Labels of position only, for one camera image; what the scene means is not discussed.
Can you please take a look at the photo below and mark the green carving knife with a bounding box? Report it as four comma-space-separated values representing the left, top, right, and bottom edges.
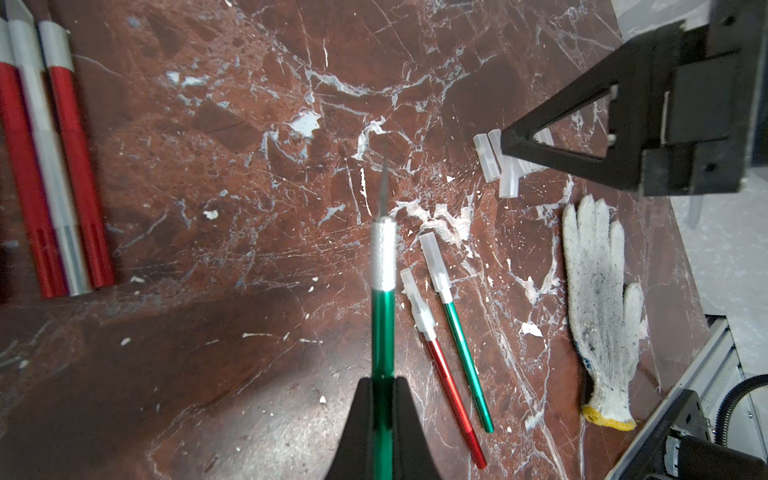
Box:
418, 232, 495, 433
371, 161, 396, 479

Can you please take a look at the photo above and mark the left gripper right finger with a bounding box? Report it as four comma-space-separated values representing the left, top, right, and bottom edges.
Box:
392, 377, 442, 480

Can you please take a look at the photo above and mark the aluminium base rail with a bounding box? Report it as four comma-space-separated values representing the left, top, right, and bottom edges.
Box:
607, 315, 767, 479

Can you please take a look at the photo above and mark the translucent protective cap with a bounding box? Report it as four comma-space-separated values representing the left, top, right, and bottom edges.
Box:
473, 133, 500, 183
488, 129, 505, 173
499, 155, 521, 199

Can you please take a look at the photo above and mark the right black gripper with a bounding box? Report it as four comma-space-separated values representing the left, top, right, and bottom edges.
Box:
501, 1, 767, 196

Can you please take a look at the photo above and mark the red carving knife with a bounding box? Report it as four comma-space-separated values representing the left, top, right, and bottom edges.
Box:
400, 268, 487, 470
1, 20, 68, 299
38, 6, 115, 289

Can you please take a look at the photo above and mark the silver carving knife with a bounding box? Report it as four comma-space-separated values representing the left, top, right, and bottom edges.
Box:
4, 1, 91, 296

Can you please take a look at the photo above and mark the white work glove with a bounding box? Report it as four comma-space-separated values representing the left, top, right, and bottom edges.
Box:
562, 195, 643, 431

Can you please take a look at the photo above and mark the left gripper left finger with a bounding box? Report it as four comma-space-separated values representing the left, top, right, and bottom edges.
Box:
326, 378, 374, 480

